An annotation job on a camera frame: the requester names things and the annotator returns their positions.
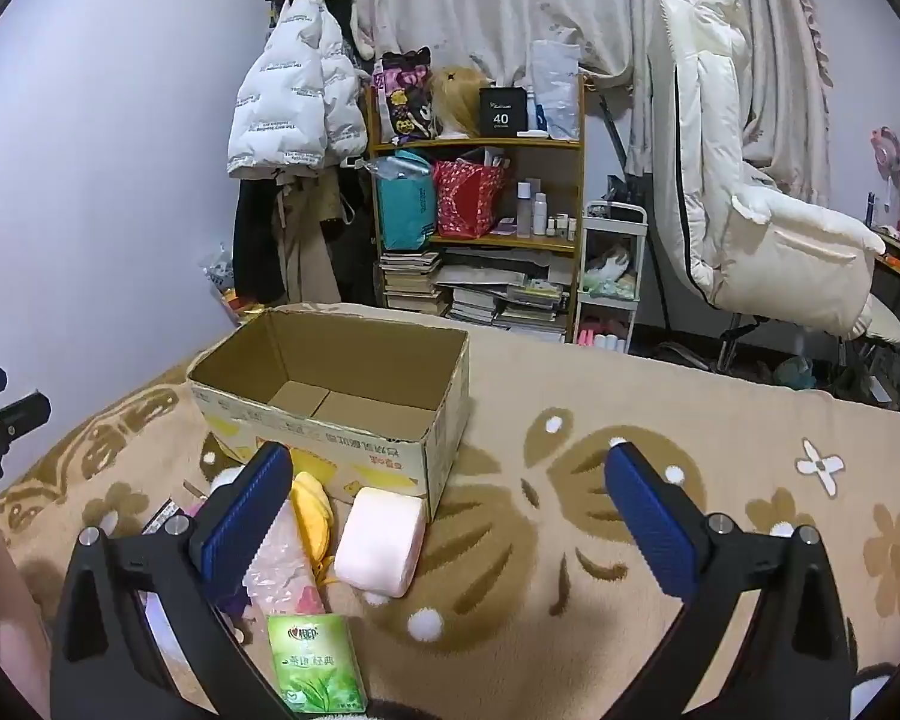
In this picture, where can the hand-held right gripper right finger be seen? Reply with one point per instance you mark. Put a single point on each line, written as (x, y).
(649, 525)

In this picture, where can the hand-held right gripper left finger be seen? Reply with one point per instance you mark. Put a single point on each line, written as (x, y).
(244, 517)

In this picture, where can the pink plastic packet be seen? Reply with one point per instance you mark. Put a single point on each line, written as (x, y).
(285, 570)

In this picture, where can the purple plush toy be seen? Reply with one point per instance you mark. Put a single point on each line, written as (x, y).
(232, 604)

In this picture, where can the green tissue packet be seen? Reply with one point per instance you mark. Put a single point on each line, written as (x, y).
(315, 664)

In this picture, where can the cardboard box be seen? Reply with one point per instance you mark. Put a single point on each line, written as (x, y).
(390, 360)

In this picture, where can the yellow plush toy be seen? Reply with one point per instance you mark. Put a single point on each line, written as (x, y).
(311, 514)

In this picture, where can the printed beige blanket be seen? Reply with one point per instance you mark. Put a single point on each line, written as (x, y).
(570, 615)

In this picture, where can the person's pink pants leg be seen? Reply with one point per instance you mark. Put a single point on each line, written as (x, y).
(7, 615)

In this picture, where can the pile of colourful packets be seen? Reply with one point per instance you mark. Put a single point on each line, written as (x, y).
(229, 289)

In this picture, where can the pale green cloth bundle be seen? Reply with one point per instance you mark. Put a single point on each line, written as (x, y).
(607, 270)

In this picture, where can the pile of magazines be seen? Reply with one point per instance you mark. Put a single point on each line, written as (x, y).
(506, 300)

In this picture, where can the beige coat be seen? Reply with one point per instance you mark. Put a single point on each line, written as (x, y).
(304, 255)

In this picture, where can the black coat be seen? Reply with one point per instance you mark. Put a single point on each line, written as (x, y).
(259, 240)

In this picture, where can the stack of books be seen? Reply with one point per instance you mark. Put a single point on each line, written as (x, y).
(411, 283)

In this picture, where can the wooden shelf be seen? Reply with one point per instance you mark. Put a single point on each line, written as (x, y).
(547, 246)

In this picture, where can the black garment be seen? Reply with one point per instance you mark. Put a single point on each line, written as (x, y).
(358, 240)

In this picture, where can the white trolley cart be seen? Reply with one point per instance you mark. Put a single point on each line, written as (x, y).
(613, 217)

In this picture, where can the white padded chair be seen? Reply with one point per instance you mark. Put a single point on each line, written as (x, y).
(757, 225)

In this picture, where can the short white bottle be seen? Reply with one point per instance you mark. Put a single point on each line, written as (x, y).
(541, 216)

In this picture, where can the tall white bottle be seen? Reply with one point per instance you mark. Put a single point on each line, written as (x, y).
(525, 210)

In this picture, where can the teal bag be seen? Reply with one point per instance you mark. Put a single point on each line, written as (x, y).
(405, 206)

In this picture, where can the red bag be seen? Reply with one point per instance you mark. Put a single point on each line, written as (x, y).
(466, 199)

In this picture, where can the white puffer jacket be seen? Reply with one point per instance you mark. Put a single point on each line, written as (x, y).
(292, 90)

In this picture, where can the black box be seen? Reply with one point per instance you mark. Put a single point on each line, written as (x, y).
(502, 112)

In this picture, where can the pink fan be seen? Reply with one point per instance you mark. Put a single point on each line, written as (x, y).
(889, 154)

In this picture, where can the white plastic bag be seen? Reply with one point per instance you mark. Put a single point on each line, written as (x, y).
(556, 90)

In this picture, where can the purple printed bag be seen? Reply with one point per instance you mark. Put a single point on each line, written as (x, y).
(403, 97)

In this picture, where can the blonde wig head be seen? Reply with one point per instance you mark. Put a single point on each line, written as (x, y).
(456, 101)

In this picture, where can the grey curtain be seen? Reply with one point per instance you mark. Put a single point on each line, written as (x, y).
(495, 0)

